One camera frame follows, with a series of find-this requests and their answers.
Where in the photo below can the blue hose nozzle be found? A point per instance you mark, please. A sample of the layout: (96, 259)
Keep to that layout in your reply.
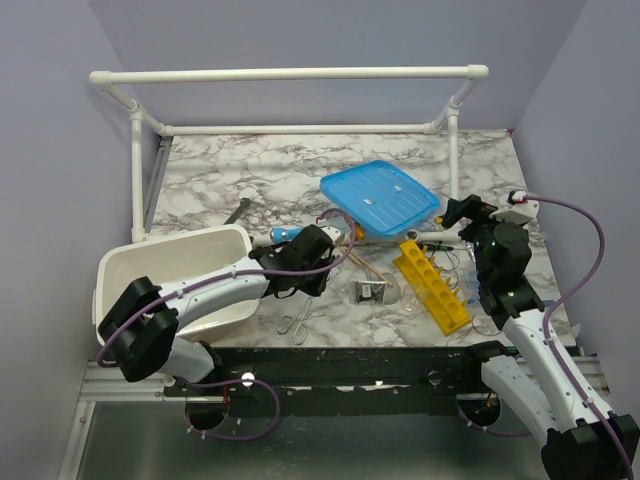
(280, 234)

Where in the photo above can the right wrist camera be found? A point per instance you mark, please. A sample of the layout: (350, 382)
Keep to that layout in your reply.
(519, 209)

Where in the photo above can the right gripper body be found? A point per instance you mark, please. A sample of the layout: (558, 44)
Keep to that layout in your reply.
(480, 230)

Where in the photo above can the white PVC pipe frame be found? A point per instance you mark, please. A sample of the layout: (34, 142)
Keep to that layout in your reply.
(447, 120)

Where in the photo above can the black item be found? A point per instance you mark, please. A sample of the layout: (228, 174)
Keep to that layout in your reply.
(367, 291)

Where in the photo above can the metal crucible tongs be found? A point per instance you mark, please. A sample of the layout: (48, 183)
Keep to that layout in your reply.
(296, 324)

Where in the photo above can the blue plastic bin lid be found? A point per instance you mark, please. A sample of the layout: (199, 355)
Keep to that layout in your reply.
(383, 199)

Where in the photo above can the white plastic bin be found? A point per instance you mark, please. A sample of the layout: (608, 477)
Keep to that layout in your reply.
(167, 260)

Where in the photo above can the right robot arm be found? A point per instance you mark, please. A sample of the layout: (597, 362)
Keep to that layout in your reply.
(579, 434)

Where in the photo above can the yellow test tube rack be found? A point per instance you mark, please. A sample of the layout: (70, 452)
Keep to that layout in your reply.
(445, 308)

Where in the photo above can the wooden test tube clamp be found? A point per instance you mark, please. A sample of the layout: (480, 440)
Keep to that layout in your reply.
(366, 266)

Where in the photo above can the frosted watch glass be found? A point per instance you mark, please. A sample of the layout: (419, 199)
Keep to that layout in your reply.
(392, 293)

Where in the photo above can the black metal rod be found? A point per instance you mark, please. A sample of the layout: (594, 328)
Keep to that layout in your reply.
(239, 211)

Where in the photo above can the orange hose connector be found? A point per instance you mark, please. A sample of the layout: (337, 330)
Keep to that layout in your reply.
(356, 230)

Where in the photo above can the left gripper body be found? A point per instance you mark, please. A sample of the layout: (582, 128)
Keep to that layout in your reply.
(311, 283)

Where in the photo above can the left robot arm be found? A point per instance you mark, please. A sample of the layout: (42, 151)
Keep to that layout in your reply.
(139, 332)

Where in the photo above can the black mounting rail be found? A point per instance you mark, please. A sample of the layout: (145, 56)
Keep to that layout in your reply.
(315, 381)

